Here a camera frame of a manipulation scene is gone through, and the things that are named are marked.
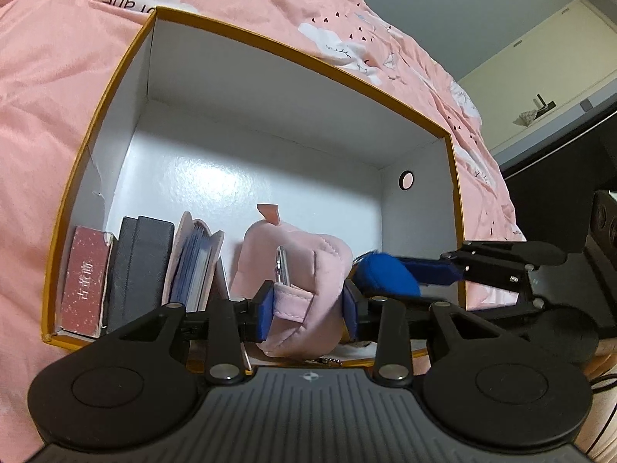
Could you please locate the black box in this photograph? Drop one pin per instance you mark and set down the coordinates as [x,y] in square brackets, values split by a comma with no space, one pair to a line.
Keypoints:
[140,270]

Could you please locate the brown blue plush toy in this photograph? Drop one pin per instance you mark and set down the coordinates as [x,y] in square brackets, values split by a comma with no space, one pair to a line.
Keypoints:
[385,275]

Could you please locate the pink padded pouch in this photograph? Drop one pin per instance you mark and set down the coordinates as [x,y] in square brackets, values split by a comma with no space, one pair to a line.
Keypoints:
[308,270]

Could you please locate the small white paper ornament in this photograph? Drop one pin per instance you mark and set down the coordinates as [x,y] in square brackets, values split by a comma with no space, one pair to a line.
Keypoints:
[528,116]

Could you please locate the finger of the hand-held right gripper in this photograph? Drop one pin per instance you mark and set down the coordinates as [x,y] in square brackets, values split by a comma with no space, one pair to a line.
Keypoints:
[496,306]
[434,272]

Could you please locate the orange cardboard box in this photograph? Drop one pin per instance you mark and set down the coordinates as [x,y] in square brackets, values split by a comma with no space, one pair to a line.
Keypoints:
[265,164]

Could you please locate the small black stand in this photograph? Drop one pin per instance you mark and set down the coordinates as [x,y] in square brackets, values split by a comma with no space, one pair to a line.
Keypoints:
[544,104]

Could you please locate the pink printed blanket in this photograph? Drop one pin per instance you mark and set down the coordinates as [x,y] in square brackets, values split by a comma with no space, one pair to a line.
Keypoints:
[48,82]

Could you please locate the pink card holder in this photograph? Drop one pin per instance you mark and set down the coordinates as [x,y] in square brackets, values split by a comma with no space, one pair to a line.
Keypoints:
[193,270]

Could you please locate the cream wardrobe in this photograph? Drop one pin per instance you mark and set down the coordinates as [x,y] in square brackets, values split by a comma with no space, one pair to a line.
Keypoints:
[530,72]

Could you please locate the red illustrated card box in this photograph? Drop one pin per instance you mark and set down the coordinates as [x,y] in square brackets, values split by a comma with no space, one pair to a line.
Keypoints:
[86,284]

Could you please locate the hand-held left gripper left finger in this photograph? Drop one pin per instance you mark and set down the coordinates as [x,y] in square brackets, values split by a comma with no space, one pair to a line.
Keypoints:
[266,313]

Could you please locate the dark furniture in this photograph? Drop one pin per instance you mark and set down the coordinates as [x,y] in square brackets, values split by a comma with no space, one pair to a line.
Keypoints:
[544,202]

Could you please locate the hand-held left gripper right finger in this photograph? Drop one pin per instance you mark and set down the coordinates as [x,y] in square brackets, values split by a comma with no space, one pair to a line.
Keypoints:
[350,313]

